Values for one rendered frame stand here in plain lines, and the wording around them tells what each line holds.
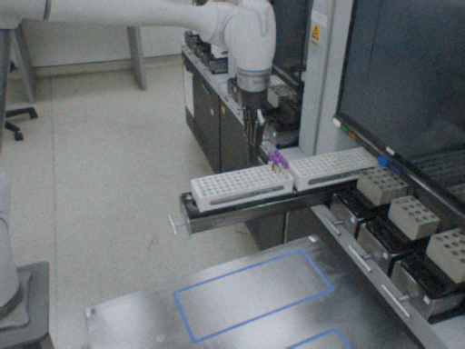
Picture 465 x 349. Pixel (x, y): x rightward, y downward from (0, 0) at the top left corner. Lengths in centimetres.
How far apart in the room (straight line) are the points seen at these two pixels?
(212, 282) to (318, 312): 25
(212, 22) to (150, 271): 140
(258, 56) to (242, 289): 55
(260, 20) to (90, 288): 157
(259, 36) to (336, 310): 65
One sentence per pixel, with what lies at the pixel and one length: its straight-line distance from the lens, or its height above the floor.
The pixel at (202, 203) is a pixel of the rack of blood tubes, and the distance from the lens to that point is 124.
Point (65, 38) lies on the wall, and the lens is 468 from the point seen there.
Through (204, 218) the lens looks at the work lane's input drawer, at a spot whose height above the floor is 80.
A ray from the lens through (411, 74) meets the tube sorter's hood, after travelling 114.
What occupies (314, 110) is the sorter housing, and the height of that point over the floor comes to 94.
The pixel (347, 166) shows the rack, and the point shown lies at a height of 86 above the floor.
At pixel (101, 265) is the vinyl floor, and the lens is 234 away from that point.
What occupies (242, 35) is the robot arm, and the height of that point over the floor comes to 130.
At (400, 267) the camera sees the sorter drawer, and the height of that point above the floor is 80.
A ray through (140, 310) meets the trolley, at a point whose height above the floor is 82.
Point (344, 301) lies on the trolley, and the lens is 105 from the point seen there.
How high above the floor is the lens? 160
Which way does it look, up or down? 33 degrees down
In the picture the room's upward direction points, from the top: 1 degrees clockwise
